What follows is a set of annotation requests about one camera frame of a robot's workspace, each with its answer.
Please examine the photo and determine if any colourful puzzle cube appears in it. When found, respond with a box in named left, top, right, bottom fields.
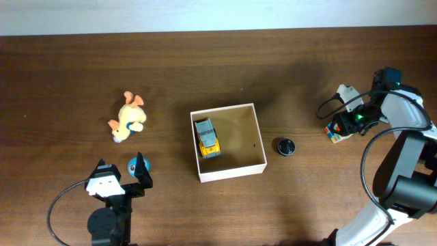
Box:
left=324, top=121, right=352, bottom=144

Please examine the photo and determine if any yellow grey toy truck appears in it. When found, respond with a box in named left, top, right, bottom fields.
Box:
left=195, top=118, right=221, bottom=159

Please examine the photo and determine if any white cardboard box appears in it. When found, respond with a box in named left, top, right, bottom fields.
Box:
left=190, top=103, right=267, bottom=182

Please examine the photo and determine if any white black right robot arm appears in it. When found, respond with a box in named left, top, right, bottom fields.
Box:
left=322, top=67, right=436, bottom=246

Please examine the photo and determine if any blue ball toy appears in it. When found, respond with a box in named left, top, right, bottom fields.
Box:
left=128, top=157, right=150, bottom=176

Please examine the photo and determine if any yellow plush bunny toy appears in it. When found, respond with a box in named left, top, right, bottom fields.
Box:
left=108, top=91, right=147, bottom=143

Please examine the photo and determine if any black round cap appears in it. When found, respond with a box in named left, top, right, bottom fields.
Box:
left=277, top=138, right=296, bottom=156

